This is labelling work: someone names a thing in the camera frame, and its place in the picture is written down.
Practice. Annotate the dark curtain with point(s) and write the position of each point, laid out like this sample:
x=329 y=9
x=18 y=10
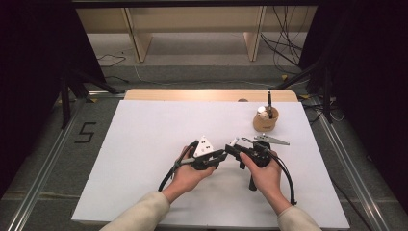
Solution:
x=372 y=80
x=35 y=80

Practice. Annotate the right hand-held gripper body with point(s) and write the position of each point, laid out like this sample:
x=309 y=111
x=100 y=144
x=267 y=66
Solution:
x=260 y=154

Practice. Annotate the brown pen holder cup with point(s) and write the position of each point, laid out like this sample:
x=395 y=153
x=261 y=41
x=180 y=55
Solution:
x=264 y=125

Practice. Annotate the yellow tape piece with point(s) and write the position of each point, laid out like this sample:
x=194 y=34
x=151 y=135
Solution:
x=284 y=77
x=92 y=100
x=305 y=96

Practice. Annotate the light wooden desk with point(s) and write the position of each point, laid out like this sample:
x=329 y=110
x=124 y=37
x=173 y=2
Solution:
x=141 y=41

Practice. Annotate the black tripod stand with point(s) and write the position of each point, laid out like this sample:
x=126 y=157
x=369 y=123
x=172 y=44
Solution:
x=65 y=102
x=326 y=96

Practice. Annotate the black pen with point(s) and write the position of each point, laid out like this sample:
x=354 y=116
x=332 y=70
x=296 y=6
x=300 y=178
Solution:
x=269 y=102

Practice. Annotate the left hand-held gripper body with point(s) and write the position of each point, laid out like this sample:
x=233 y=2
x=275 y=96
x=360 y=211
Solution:
x=203 y=149

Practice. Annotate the person's right hand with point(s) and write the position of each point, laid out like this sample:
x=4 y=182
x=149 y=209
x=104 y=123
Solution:
x=267 y=181

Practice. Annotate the person's left hand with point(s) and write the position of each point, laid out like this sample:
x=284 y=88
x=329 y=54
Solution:
x=186 y=179

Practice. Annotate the aluminium floor rail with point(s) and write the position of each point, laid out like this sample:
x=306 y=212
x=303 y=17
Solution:
x=41 y=179
x=352 y=179

